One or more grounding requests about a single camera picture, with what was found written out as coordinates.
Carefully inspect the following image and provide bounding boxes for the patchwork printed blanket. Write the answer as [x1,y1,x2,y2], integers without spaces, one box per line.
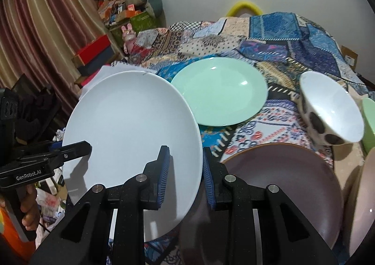
[111,12,375,265]

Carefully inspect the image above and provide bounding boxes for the striped brown curtain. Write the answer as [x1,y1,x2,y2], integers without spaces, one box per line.
[0,0,124,113]

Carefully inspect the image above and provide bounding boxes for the mint green plate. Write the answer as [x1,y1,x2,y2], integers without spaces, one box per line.
[170,57,268,127]

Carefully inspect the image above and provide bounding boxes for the flat red box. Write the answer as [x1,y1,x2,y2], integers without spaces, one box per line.
[75,76,97,88]

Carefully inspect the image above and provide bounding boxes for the pile of plastic bags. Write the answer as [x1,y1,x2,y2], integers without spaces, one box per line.
[35,127,71,233]

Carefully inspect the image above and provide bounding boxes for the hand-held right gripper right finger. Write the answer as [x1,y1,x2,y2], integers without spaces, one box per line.
[203,146,340,265]

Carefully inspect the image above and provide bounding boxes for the brown plate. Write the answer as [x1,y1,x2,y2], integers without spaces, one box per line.
[179,143,343,265]

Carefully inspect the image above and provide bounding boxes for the white bowl with dark spots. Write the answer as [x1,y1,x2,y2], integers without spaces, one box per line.
[299,71,365,146]

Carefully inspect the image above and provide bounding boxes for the green cardboard box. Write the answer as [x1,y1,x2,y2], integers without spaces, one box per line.
[110,10,157,39]

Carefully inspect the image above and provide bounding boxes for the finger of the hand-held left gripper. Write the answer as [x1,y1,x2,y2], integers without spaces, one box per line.
[44,140,93,166]

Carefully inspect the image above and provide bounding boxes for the pink bunny toy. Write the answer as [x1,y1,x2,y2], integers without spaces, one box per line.
[121,23,138,53]

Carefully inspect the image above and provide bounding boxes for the brown cardboard box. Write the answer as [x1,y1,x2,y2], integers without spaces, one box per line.
[341,45,358,71]

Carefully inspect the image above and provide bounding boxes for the pile of assorted small boxes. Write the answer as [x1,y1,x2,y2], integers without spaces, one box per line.
[98,0,147,26]

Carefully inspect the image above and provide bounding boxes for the person's left hand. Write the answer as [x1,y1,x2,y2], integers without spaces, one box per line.
[19,184,40,232]

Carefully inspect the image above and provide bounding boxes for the light green bowl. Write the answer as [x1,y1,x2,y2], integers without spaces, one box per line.
[361,98,375,154]

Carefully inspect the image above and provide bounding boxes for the dark grey box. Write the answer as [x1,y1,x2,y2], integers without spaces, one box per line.
[78,48,116,77]

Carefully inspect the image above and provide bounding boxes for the orange plastic object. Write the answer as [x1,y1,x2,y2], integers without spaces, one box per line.
[0,206,21,254]

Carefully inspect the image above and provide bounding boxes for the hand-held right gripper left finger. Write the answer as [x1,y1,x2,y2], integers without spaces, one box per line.
[29,146,171,265]

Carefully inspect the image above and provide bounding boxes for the white cloth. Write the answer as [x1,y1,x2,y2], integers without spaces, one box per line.
[79,64,159,99]

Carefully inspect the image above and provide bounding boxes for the white plate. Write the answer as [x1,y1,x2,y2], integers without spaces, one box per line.
[62,71,203,243]

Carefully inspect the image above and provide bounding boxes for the yellow foam ring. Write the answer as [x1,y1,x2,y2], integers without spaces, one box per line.
[226,0,263,17]

